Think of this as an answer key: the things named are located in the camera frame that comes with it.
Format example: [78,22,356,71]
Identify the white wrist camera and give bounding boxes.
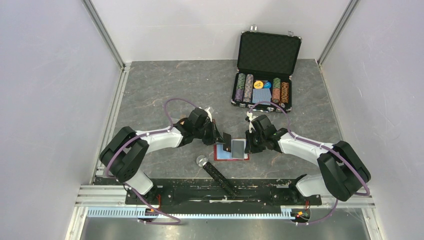
[246,111,257,133]
[204,106,214,122]

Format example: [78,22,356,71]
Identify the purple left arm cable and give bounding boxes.
[104,97,200,226]

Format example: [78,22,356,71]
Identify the black microphone with silver grille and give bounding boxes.
[196,155,239,198]

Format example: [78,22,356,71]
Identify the blue playing card deck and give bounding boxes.
[251,88,272,106]

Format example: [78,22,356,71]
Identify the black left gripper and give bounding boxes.
[194,119,226,146]

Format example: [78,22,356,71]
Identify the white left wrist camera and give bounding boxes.
[204,106,214,122]

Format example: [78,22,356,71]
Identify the red leather card holder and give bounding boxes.
[214,144,250,161]

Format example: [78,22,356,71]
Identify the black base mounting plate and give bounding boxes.
[143,178,322,214]

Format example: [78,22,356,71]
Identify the black poker chip case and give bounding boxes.
[230,24,302,113]

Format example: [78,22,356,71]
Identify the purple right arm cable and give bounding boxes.
[246,100,371,227]

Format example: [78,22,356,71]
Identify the black VIP card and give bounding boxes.
[231,139,247,160]
[222,132,232,153]

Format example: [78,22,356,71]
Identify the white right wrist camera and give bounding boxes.
[246,111,257,133]

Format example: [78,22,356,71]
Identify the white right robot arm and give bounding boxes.
[245,112,371,204]

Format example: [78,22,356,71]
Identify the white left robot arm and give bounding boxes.
[99,107,225,204]

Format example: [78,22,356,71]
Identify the yellow dealer button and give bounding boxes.
[253,80,264,89]

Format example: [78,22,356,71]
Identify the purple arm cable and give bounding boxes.
[246,100,371,227]
[104,97,200,226]

